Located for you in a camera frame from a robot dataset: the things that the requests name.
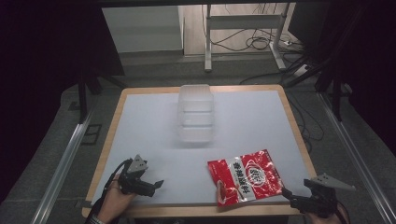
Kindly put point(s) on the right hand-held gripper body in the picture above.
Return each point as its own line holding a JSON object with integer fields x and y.
{"x": 317, "y": 199}

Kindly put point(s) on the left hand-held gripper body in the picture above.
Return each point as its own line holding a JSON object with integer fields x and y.
{"x": 134, "y": 180}

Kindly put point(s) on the red snack packet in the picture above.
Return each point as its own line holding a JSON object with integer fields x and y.
{"x": 246, "y": 177}

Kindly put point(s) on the person's right hand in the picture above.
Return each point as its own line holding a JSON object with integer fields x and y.
{"x": 330, "y": 219}

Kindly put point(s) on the person's left hand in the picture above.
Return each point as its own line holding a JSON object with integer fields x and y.
{"x": 115, "y": 199}

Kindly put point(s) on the wristwatch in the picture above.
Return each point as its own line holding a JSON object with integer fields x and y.
{"x": 97, "y": 220}

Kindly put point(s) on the clear plastic drawer unit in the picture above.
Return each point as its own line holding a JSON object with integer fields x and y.
{"x": 195, "y": 115}

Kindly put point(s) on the black metal stand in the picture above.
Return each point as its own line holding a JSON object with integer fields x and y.
{"x": 82, "y": 99}
{"x": 335, "y": 93}

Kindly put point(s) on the white power strip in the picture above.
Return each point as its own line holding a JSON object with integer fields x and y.
{"x": 300, "y": 70}

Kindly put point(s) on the white cabinet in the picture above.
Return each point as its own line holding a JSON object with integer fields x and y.
{"x": 143, "y": 29}

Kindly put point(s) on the aluminium floor rail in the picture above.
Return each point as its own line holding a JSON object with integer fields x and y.
{"x": 59, "y": 174}
{"x": 355, "y": 155}

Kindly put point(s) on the white metal desk frame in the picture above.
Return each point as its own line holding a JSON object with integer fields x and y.
{"x": 246, "y": 21}

